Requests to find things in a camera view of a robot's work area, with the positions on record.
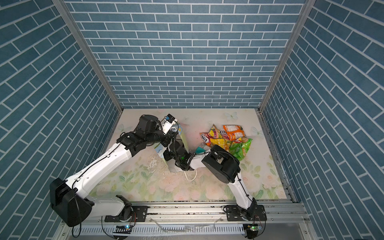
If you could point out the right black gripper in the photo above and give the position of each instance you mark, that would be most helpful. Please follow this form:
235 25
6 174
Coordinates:
166 154

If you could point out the pastel printed paper bag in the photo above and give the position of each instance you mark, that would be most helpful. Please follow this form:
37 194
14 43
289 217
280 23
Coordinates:
176 134

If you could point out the pink yellow Fox's candy bag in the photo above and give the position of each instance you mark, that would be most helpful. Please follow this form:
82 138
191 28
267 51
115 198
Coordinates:
213 133

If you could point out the yellow corn snack packet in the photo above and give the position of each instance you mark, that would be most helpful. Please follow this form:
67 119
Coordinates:
221 142

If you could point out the orange Fox's fruits candy bag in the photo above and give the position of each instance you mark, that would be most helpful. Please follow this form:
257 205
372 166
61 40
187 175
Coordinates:
225 135

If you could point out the orange white snack packet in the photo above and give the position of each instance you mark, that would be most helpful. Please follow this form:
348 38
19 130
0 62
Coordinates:
234 132

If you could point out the green snack packet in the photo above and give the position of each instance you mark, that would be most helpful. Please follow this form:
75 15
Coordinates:
240 147

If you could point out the teal candy bag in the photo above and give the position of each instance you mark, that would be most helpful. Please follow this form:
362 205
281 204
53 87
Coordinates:
202 148

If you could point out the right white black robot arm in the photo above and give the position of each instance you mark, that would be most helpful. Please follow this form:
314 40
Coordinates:
226 168

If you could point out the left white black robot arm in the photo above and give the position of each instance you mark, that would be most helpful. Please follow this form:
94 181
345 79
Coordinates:
70 198

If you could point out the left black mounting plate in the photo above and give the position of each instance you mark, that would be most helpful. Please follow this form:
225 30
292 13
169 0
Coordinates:
132 214

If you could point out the black mounting plate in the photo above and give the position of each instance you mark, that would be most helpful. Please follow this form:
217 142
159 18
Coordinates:
254 213
132 214

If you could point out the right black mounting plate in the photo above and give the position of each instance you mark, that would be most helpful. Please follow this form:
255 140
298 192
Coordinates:
254 213

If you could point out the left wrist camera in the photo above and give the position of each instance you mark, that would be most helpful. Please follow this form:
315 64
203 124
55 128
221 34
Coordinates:
167 123

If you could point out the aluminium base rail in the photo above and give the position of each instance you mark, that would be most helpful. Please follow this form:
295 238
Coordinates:
285 220

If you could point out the white slotted cable duct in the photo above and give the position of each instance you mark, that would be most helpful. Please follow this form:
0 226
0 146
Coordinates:
154 230

